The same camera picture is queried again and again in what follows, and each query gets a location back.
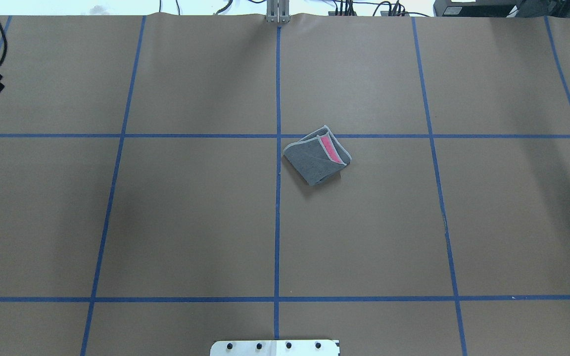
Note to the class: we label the white pedestal column with base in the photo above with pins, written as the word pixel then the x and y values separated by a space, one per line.
pixel 296 347

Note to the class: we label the aluminium frame post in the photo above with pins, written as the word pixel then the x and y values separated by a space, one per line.
pixel 277 11

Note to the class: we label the pink and grey towel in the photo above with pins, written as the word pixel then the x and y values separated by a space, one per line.
pixel 317 156

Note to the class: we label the black box with white label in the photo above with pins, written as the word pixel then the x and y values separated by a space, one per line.
pixel 473 8

